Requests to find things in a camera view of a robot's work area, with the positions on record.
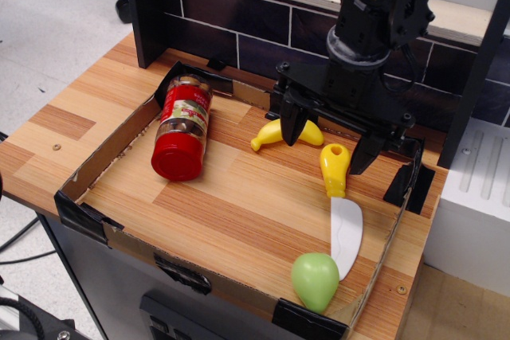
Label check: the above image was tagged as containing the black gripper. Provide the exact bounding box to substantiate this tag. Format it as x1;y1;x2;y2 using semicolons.
271;47;416;175

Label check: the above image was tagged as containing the red-capped basil spice bottle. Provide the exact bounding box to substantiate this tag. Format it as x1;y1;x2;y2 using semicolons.
151;74;213;181

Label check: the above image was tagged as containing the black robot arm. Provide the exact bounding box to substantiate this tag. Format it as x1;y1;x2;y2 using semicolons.
274;0;435;174

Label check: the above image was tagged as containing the cardboard fence with black tape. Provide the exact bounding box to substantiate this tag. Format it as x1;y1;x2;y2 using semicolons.
55;73;444;339

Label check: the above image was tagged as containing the yellow toy banana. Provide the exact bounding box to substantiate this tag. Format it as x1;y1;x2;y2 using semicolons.
250;119;324;151

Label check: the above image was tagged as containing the green toy pear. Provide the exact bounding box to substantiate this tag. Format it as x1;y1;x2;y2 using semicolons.
291;252;339;314

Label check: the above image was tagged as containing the white grooved block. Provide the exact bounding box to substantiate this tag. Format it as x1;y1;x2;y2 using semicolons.
424;119;509;295

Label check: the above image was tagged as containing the black caster wheel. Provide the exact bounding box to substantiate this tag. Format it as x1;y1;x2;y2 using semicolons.
115;0;131;24

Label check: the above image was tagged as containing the black device under table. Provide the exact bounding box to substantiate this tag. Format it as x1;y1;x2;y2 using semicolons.
139;295;224;339

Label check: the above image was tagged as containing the yellow-handled white toy knife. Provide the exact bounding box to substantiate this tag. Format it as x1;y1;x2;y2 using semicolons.
320;143;363;281

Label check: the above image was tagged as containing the black bracket with bolt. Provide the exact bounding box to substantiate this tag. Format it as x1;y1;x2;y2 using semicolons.
1;297;84;339

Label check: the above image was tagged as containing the black floor cable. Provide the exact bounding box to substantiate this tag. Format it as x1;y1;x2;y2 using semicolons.
0;218;57;265

